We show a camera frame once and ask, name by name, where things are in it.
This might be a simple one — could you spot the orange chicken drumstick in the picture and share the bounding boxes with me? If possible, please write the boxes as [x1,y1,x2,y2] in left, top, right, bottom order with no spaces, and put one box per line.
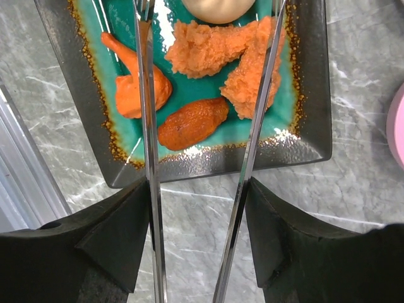
[101,32,172,119]

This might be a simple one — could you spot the brown fried nugget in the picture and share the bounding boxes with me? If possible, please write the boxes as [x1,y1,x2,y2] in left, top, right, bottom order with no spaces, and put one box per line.
[158,97,229,151]

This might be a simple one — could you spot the metal tongs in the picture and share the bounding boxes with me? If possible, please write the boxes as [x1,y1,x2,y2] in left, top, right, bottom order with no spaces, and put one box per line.
[133,1,286,303]

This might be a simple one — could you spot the aluminium front rail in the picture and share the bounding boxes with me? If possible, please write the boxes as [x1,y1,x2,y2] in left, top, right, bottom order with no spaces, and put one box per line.
[0,82,72,232]

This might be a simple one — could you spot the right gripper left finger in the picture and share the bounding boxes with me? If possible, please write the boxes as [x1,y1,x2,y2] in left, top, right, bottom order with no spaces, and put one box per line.
[1,179,149,302]

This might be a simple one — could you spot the beige steamed bun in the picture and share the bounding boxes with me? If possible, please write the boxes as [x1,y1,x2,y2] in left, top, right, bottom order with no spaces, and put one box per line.
[182,0,255,25]

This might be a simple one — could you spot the square black teal plate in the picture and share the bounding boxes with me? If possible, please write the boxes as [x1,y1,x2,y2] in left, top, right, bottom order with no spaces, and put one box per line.
[36,1,332,189]

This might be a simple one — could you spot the pink round lid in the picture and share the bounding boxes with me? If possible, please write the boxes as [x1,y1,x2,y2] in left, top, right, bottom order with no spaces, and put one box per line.
[386,83,404,169]

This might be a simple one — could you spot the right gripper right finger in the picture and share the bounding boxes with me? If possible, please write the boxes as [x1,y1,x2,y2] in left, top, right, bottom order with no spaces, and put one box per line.
[246,179,403,302]

